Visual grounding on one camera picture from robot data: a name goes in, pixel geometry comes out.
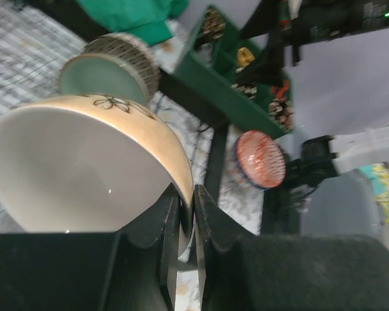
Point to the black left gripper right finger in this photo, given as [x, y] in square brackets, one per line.
[238, 270]

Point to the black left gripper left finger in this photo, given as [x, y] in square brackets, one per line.
[133, 268]

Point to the black wire dish rack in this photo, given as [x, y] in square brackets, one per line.
[194, 123]

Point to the cream ceramic bowl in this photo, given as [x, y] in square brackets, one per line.
[90, 163]

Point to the brown patterned bowl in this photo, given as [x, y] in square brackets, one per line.
[133, 51]

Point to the mint green bowl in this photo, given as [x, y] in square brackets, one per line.
[98, 73]

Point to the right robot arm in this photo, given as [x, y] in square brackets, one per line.
[326, 156]

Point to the orange patterned bowl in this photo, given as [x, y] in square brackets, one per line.
[259, 160]

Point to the green compartment tray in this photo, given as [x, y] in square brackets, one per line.
[216, 65]

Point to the floral patterned table mat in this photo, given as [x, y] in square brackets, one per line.
[83, 271]

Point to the green shirt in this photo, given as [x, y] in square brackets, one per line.
[146, 19]

